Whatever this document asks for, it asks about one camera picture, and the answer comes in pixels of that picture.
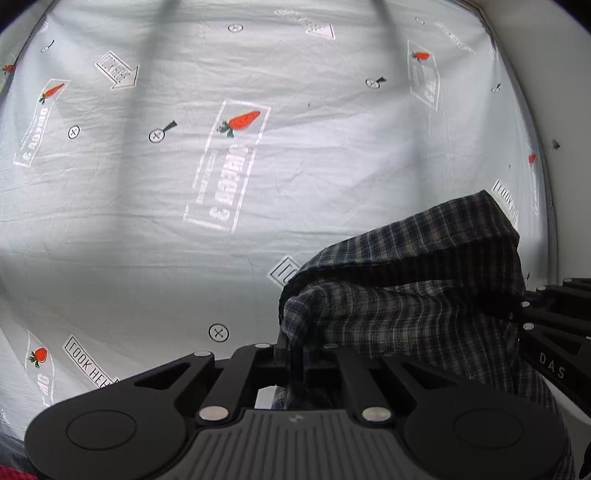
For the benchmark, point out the blue plaid shirt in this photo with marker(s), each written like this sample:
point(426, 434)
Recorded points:
point(438, 287)

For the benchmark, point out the white printed backdrop cloth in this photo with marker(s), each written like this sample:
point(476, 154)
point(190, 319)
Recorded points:
point(167, 166)

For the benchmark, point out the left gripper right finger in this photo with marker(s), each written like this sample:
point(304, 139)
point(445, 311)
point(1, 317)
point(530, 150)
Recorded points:
point(336, 378)

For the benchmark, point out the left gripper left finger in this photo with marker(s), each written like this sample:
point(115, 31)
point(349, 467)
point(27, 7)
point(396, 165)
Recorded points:
point(240, 378)

